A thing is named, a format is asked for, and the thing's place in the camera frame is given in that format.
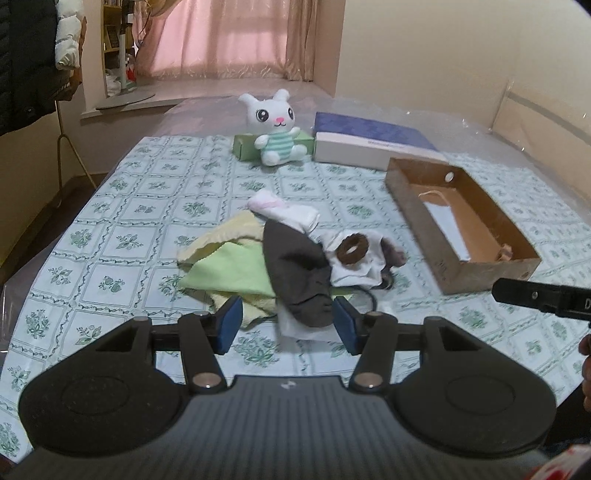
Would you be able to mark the yellow bookshelf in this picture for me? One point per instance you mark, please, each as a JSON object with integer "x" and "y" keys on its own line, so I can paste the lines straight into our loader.
{"x": 113, "y": 37}

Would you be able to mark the brown furry fabric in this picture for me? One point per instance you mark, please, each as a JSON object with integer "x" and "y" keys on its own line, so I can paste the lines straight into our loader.
{"x": 395, "y": 256}

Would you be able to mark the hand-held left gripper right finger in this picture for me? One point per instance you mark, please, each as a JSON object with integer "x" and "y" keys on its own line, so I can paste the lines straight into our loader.
{"x": 344, "y": 325}

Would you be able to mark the white paper bag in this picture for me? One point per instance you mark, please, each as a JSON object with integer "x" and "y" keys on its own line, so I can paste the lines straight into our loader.
{"x": 448, "y": 226}

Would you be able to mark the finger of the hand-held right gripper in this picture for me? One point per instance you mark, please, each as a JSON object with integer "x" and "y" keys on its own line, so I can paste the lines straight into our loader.
{"x": 521, "y": 293}

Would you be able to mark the black jacket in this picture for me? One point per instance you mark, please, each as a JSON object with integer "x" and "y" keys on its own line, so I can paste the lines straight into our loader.
{"x": 27, "y": 60}

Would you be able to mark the pale yellow cloth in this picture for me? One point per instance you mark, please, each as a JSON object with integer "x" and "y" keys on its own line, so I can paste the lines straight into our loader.
{"x": 217, "y": 233}

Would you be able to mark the light green cloth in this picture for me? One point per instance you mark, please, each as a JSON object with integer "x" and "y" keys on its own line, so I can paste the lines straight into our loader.
{"x": 226, "y": 272}

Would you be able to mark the metal coat rack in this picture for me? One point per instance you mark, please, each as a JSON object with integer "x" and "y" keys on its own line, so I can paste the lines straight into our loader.
{"x": 69, "y": 147}

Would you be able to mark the white plush bunny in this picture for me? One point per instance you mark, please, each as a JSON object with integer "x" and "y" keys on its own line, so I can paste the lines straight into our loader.
{"x": 272, "y": 117}

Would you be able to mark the clear plastic sheet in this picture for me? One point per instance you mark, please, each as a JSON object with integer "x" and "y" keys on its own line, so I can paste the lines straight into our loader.
{"x": 207, "y": 115}

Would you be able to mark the blue and white flat box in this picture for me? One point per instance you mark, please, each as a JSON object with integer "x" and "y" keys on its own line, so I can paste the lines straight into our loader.
{"x": 360, "y": 150}

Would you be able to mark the red and white printed cloth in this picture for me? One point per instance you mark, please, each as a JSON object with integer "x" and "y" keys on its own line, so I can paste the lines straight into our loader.
{"x": 568, "y": 464}

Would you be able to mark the small green box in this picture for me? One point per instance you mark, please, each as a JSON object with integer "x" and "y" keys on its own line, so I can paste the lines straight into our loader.
{"x": 244, "y": 145}

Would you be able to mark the pink curtain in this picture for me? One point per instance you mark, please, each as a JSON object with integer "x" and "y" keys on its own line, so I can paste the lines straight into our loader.
{"x": 221, "y": 37}

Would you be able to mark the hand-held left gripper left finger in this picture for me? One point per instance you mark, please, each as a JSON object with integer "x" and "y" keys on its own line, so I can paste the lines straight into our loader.
{"x": 229, "y": 323}

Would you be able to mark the green floral tablecloth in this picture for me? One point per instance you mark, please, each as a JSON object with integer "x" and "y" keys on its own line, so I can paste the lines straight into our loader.
{"x": 138, "y": 240}

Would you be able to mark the wooden bed headboard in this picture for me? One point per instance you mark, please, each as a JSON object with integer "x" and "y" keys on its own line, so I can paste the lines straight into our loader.
{"x": 545, "y": 124}

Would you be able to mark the brown cardboard box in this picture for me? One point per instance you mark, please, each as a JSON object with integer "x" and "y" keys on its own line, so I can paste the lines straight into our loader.
{"x": 461, "y": 277}

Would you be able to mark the white puffer jacket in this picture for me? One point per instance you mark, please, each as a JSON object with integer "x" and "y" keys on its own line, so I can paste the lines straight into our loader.
{"x": 68, "y": 37}

